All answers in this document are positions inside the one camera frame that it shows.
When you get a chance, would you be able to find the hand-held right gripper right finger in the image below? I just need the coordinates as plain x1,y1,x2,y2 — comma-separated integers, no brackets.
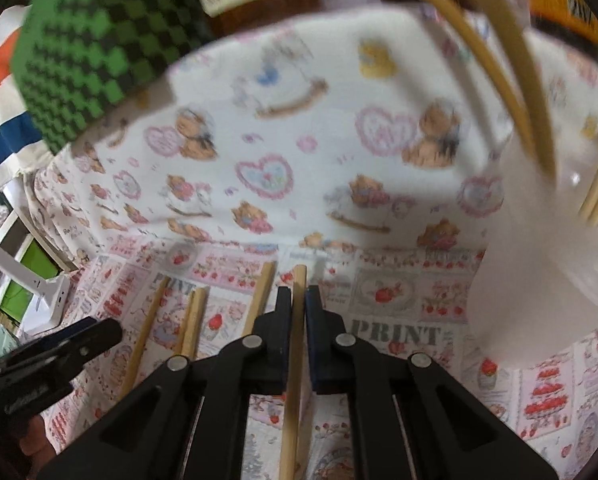
305,285,560,480

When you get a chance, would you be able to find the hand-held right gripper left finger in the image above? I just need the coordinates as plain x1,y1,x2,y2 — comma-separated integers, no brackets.
36,286,292,480

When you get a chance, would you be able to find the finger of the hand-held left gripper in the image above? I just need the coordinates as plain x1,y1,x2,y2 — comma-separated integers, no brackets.
0,319,123,413
0,319,97,366

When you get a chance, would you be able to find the clear plastic cup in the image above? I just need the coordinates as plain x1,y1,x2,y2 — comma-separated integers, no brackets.
466,0,598,371

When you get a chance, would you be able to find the person's left hand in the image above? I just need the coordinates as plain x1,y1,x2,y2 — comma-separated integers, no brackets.
18,414,56,463

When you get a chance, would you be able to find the white desk lamp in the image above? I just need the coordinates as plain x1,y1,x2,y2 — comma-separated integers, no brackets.
0,235,73,336

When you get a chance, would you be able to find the strawberry print tablecloth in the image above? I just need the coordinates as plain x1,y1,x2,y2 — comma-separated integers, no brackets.
39,240,598,480

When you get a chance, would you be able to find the striped cloth backdrop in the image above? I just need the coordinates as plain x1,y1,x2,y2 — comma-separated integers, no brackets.
0,20,55,193

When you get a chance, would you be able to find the bear print cloth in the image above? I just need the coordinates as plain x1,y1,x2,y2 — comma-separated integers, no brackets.
29,7,598,281

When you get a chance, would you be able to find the green checkered box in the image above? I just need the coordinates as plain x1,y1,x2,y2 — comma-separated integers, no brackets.
10,0,217,157

